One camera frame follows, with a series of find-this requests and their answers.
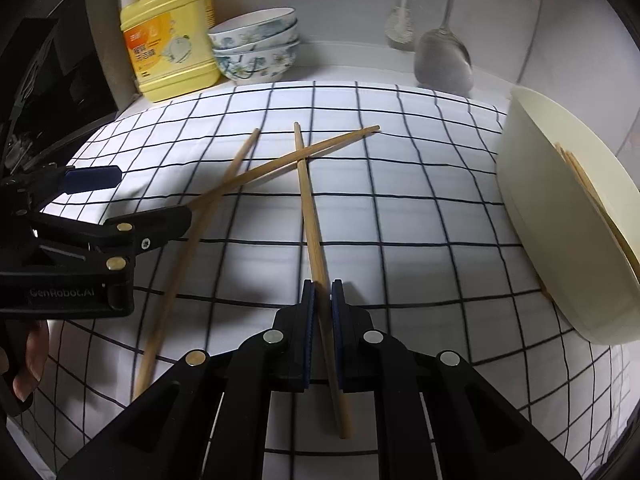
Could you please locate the wooden chopstick two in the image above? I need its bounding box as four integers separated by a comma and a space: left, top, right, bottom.
131, 127, 263, 401

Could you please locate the white black checkered cloth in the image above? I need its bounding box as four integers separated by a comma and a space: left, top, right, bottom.
18, 81, 634, 478

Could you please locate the middle floral ceramic bowl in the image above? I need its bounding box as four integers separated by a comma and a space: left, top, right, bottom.
213, 21, 298, 55

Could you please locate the hanging white brush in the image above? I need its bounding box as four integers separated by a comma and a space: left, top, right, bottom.
384, 0, 414, 51

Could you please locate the wooden chopstick one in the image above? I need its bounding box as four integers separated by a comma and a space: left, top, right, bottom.
186, 125, 381, 211

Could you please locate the person's left hand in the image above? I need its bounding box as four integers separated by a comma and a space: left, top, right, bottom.
1, 318, 49, 402

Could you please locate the yellow detergent jug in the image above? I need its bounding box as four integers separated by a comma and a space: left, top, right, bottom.
120, 0, 220, 102

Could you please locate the cream oval plastic bowl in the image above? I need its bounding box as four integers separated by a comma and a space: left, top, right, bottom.
497, 87, 639, 344

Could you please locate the top floral ceramic bowl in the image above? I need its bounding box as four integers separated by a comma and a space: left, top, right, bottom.
208, 6, 297, 49

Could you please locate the bottom floral ceramic bowl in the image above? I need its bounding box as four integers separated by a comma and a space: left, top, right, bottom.
214, 40, 299, 86

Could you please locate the chopstick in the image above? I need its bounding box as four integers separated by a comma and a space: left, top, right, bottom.
292, 120, 354, 440
554, 142, 640, 280

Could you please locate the black stove appliance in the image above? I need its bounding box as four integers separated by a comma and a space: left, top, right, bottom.
1, 0, 117, 178

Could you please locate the floral ceramic bowl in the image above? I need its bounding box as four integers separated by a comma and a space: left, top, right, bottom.
213, 21, 298, 55
208, 6, 297, 49
214, 40, 299, 86

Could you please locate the chopstick in bowl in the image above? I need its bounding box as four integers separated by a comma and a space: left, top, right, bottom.
554, 142, 640, 280

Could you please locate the hanging metal spatula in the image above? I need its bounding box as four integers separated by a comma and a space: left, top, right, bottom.
413, 0, 474, 98

